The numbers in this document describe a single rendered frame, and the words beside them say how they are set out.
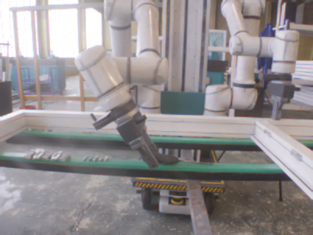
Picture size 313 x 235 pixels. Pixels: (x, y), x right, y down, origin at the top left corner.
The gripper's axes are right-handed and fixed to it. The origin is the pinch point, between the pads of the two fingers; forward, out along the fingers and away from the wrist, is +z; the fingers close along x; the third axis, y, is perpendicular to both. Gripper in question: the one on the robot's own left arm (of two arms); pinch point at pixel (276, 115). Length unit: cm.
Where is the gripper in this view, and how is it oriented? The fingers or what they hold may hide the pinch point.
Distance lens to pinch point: 99.7
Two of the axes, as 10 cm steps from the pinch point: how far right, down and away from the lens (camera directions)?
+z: -0.2, 9.7, 2.6
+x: 0.5, -2.6, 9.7
